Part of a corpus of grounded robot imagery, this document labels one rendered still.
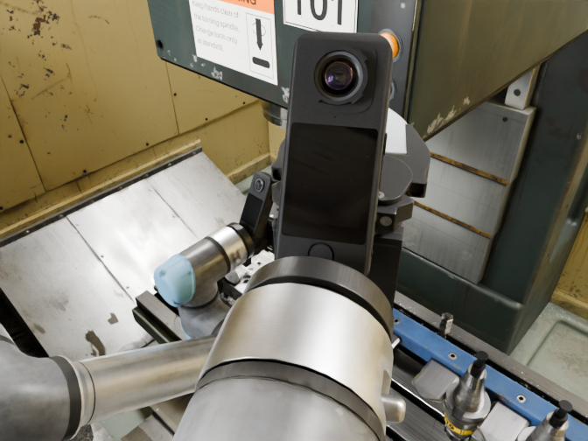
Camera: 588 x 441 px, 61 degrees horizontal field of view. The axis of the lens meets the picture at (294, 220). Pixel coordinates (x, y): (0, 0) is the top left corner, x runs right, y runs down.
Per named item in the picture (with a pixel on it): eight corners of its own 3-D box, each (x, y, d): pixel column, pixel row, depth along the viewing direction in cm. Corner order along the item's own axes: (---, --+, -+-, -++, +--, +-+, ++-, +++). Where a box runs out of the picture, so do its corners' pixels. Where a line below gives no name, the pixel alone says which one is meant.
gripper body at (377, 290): (294, 240, 36) (240, 383, 26) (290, 130, 30) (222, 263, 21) (403, 255, 34) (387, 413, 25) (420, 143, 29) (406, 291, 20)
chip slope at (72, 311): (107, 432, 136) (80, 374, 120) (6, 307, 173) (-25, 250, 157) (323, 266, 186) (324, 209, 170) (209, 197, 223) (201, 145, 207)
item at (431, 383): (437, 409, 75) (437, 406, 74) (406, 388, 78) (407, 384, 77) (460, 379, 79) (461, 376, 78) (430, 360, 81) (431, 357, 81)
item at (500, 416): (507, 458, 68) (509, 456, 68) (472, 433, 71) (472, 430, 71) (529, 423, 72) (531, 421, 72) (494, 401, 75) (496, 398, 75)
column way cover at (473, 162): (478, 290, 136) (528, 115, 104) (341, 218, 162) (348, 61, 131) (486, 280, 139) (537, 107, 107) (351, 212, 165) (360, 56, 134)
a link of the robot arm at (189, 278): (155, 297, 86) (144, 260, 81) (206, 264, 92) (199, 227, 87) (183, 320, 82) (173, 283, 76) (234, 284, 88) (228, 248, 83)
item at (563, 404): (566, 419, 64) (575, 403, 62) (563, 430, 63) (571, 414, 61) (552, 412, 65) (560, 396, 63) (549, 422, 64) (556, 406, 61)
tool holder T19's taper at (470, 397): (489, 398, 74) (500, 370, 70) (474, 418, 71) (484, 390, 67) (462, 380, 76) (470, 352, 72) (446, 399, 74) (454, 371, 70)
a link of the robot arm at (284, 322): (179, 340, 18) (415, 385, 16) (224, 255, 21) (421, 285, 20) (207, 449, 22) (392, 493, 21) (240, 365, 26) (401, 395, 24)
